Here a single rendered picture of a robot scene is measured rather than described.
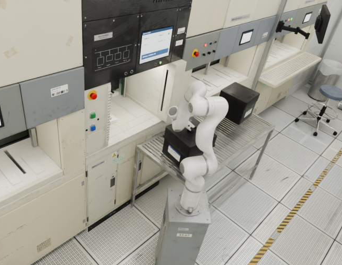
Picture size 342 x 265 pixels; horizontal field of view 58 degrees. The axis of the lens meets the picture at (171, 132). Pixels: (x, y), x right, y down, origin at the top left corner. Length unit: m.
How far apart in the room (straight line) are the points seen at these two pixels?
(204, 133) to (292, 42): 3.54
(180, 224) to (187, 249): 0.30
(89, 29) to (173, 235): 1.38
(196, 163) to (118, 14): 0.94
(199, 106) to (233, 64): 2.21
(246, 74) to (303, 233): 1.79
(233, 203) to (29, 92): 2.30
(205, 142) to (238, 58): 2.12
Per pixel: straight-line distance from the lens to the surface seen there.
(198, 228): 2.13
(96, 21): 1.77
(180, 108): 1.94
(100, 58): 1.87
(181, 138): 2.23
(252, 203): 3.39
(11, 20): 1.55
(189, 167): 1.79
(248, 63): 3.69
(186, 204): 2.05
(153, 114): 2.67
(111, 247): 2.79
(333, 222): 3.69
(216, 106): 1.66
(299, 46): 5.05
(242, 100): 2.89
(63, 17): 1.66
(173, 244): 2.26
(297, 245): 3.27
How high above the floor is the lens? 2.37
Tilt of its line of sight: 37 degrees down
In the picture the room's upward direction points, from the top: 11 degrees clockwise
